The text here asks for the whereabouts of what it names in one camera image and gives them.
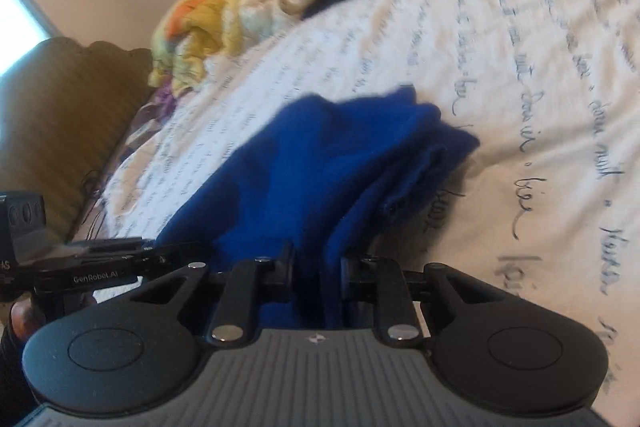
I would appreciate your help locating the purple cloth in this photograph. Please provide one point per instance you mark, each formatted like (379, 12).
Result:
(150, 112)

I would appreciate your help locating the cream cloth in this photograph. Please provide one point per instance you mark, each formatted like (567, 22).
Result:
(265, 9)

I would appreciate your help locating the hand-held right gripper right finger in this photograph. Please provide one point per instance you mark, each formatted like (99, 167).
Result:
(348, 274)

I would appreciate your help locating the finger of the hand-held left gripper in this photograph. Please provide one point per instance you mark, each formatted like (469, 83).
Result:
(167, 254)

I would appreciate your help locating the brown padded headboard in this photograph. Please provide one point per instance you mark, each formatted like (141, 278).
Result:
(65, 117)

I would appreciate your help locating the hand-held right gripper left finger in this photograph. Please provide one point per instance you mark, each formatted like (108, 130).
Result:
(287, 264)

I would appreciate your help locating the white script-printed bedsheet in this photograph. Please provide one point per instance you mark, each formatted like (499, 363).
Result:
(525, 57)

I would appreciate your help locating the yellow cloth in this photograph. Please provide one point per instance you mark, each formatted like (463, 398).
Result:
(200, 37)

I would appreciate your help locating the blue knit garment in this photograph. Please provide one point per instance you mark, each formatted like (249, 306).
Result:
(325, 147)

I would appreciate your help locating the person's left hand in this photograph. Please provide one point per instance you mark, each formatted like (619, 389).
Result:
(25, 319)

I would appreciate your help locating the window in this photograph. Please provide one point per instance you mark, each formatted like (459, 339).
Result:
(20, 27)

